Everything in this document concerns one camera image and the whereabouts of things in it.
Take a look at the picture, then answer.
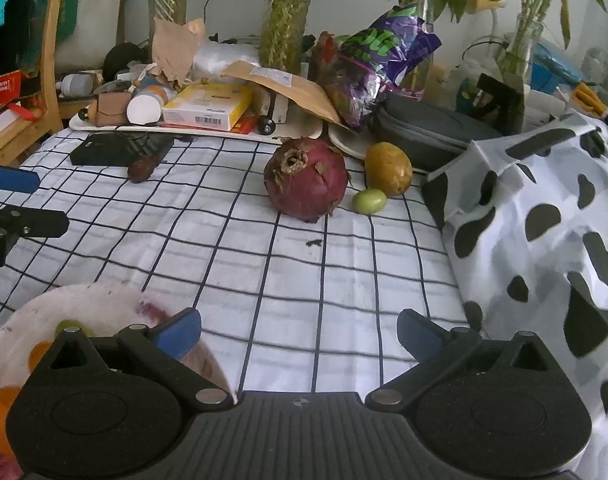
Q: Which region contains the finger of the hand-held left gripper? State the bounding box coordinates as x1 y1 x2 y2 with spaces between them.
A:
0 204 70 240
0 160 41 195

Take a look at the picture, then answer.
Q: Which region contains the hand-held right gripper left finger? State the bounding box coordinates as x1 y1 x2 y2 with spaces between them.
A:
46 307 233 413

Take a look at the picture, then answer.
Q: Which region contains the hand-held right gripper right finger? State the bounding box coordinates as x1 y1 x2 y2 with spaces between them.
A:
365 309 557 408

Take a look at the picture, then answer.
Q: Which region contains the white floral plate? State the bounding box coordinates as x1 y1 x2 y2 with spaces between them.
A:
0 282 235 480

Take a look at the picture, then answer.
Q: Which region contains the small green fruit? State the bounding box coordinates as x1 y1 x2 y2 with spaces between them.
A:
352 188 387 215
55 318 96 338

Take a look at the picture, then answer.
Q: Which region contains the small tangerine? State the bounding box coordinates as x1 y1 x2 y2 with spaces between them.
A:
27 341 55 372

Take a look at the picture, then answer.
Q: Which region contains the red box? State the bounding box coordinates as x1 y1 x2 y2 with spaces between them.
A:
0 69 26 112

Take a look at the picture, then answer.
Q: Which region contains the checkered bedsheet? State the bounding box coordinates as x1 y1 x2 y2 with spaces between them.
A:
0 127 484 396

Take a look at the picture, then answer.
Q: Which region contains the black flat device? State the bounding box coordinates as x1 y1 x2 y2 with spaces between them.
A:
69 132 175 166

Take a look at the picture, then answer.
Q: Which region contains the white cylinder speaker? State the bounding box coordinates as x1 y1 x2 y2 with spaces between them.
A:
58 73 98 98

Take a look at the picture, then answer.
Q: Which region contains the dark brown fruit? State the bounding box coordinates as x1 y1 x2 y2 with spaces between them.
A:
127 155 161 184

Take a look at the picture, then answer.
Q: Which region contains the small brown cardboard box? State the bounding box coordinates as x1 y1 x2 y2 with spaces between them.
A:
93 92 133 127

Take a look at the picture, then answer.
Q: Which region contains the wooden chair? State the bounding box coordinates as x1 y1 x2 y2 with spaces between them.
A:
0 0 71 167

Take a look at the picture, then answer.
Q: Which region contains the cow print blanket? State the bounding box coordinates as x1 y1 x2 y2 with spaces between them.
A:
423 112 608 480

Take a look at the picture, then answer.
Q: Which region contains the white lidded jar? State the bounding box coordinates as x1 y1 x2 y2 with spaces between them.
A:
126 84 177 125

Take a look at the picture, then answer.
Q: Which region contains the black round object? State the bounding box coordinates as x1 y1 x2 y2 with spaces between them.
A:
102 42 151 79

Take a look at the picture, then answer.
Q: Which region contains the yellow passion fruit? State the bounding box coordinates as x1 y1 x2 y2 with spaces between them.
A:
364 142 414 197

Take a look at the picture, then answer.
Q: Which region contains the white paper bag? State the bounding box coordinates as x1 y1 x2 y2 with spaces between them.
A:
55 0 126 74

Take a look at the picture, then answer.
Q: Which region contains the white tray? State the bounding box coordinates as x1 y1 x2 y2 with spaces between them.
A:
68 109 325 143

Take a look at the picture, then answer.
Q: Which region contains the red pomegranate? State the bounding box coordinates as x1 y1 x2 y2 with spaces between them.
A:
262 137 351 224

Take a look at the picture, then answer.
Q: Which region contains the yellow box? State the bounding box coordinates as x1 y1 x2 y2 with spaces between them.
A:
162 83 255 131

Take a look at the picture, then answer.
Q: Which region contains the black zip case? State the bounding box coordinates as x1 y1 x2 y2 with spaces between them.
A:
368 92 505 172

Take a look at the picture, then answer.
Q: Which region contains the brown paper bag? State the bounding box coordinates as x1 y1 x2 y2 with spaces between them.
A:
151 17 207 87

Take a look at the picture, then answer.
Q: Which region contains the clear plastic bag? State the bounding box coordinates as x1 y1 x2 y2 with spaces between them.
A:
192 40 263 82

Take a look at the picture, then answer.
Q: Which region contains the black square object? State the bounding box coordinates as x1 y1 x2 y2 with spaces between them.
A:
476 73 528 134

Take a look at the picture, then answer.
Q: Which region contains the brown padded envelope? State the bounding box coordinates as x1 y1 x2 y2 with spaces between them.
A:
221 60 345 127

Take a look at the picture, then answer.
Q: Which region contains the purple snack bag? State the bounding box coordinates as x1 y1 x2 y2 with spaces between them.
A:
321 4 443 129

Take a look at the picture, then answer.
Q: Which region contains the blue plastic object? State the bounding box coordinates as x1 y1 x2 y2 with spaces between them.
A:
530 41 585 92

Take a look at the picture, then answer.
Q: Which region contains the glass vase with bamboo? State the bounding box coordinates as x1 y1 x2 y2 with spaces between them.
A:
498 0 545 136

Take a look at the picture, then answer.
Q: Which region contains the glass bottle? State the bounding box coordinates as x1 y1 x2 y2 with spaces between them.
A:
408 0 438 102

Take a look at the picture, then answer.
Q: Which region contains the orange handled tool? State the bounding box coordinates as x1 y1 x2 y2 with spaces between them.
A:
575 82 608 112

